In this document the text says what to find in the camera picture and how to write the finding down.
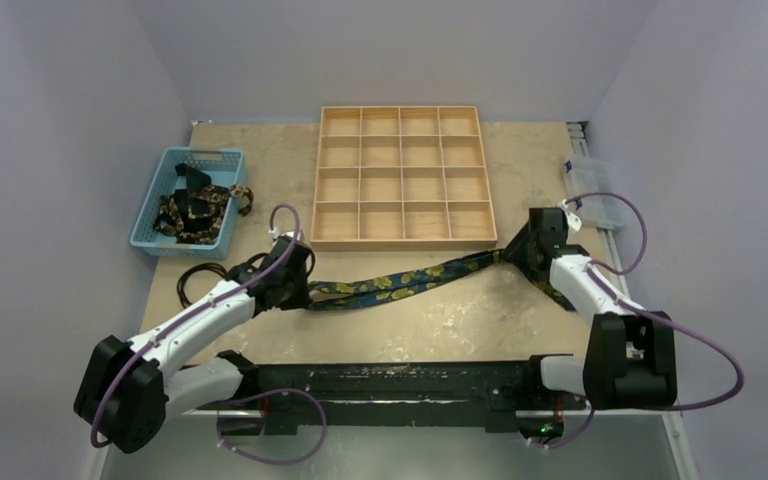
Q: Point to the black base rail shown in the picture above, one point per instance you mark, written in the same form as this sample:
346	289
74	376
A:
496	396

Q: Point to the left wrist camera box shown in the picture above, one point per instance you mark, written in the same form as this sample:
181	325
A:
285	237

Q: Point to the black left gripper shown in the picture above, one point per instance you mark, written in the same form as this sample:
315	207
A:
301	299

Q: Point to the black tie in basket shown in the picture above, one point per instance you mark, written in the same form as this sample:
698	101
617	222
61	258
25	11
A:
191	200

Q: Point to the wooden compartment tray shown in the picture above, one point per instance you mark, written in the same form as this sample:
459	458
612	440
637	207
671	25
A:
401	177

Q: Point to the blue plastic basket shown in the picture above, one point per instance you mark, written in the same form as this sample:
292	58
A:
225	166

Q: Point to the leopard print tie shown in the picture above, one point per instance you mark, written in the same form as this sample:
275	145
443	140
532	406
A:
203	231

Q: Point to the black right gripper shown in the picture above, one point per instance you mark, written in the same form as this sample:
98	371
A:
519	249

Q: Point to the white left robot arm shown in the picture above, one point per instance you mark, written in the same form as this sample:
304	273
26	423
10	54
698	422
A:
131	387

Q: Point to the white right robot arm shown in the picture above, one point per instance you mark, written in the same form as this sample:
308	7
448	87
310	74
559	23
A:
576	284

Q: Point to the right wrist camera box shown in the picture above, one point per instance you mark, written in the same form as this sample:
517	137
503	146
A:
571	215

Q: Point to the blue floral tie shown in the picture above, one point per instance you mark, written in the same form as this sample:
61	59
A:
344	296

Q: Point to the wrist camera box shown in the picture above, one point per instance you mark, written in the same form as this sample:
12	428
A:
571	215
285	237

